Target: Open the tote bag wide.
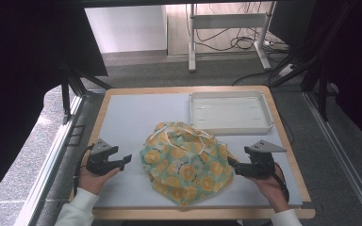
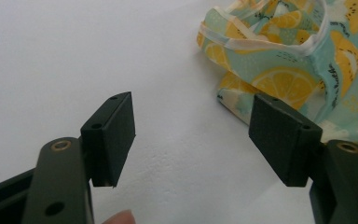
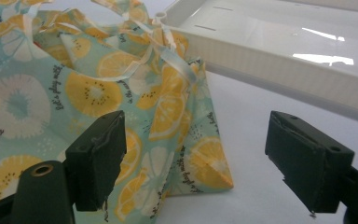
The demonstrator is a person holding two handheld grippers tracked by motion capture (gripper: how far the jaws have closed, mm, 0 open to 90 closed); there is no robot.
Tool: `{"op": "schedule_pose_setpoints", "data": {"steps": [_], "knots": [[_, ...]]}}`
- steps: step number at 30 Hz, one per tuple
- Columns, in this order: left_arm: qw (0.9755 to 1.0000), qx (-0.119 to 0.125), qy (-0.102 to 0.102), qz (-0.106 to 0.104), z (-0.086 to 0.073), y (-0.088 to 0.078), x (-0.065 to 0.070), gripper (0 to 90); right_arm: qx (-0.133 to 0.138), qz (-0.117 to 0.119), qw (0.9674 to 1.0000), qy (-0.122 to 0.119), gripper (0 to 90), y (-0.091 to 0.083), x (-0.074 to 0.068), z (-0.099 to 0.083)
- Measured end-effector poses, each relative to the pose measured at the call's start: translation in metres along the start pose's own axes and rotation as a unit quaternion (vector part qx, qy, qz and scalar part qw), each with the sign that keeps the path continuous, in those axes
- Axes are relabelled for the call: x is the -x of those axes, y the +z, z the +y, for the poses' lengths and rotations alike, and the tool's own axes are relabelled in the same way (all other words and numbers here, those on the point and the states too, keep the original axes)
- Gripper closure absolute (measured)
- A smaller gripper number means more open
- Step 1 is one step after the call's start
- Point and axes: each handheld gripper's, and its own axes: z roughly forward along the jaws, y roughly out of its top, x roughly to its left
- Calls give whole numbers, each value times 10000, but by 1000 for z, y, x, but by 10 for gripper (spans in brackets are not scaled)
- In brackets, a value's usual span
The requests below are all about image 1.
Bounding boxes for black metal stand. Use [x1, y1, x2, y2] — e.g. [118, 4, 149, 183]
[269, 46, 332, 122]
[58, 58, 113, 125]

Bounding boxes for black floor cables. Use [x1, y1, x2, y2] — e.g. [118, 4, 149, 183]
[193, 2, 291, 88]

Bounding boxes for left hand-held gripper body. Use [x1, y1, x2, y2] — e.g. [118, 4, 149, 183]
[85, 137, 121, 176]

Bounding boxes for person's right hand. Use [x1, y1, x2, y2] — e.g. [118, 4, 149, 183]
[247, 163, 292, 214]

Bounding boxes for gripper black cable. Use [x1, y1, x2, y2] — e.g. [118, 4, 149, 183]
[271, 160, 291, 203]
[73, 143, 95, 198]

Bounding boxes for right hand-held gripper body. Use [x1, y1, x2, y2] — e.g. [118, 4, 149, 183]
[244, 138, 288, 181]

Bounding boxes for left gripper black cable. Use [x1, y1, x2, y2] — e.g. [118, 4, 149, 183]
[73, 143, 95, 198]

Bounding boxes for black curtain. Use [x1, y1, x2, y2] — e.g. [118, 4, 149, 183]
[0, 0, 109, 212]
[268, 0, 362, 153]

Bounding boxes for person's left hand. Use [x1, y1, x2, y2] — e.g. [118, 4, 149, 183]
[77, 168, 121, 196]

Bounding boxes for white metal desk frame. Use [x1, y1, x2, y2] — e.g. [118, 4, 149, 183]
[186, 1, 277, 73]

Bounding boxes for fruit print fabric bag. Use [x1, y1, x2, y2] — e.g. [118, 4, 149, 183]
[139, 121, 239, 208]

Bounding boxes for aluminium frame rail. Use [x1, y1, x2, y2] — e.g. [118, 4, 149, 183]
[13, 93, 89, 226]
[303, 89, 362, 226]

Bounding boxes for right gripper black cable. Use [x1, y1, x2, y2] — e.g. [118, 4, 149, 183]
[271, 160, 291, 203]

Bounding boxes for white plastic tray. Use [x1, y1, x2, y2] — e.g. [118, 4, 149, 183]
[189, 89, 275, 137]

